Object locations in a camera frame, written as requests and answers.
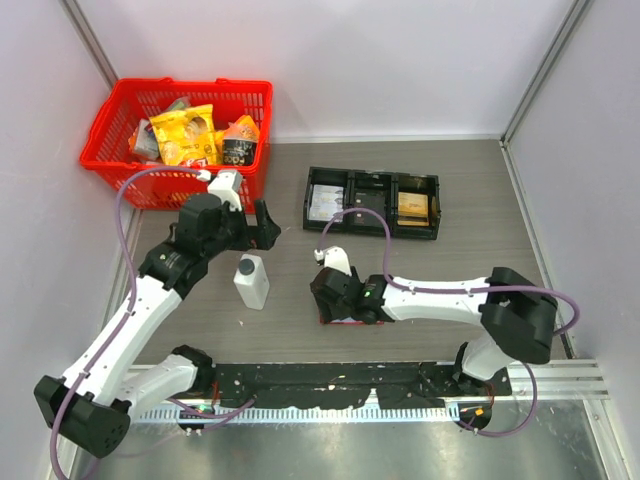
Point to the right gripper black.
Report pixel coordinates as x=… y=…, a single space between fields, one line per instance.
x=329 y=311

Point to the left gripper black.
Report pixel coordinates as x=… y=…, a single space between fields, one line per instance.
x=267 y=228

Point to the red leather card holder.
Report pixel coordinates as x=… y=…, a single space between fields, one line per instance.
x=361 y=318

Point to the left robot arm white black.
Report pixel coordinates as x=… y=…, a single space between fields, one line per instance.
x=91 y=404

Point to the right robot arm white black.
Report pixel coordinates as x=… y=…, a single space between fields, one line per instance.
x=517 y=320

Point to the silver VIP cards stack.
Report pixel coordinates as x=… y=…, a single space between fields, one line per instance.
x=326 y=201

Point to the black VIP cards stack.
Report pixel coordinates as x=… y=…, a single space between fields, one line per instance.
x=371 y=200

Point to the gold VIP cards stack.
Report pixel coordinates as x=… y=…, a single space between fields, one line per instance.
x=413 y=209

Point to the black three-compartment card tray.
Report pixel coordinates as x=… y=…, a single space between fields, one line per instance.
x=390 y=183

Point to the white plastic bottle black cap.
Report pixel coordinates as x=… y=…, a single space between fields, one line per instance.
x=252 y=282

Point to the black instant noodle cup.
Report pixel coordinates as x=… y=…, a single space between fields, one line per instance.
x=239 y=152

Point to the orange snack bag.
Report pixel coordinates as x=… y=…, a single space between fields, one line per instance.
x=244 y=128

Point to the yellow snack bag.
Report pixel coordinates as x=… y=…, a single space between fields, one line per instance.
x=186 y=137

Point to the blue and white small box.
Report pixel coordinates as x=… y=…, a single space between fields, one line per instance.
x=142 y=143

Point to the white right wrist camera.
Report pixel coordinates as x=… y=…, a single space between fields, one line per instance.
x=333 y=257

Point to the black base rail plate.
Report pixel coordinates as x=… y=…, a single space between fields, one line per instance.
x=339 y=386

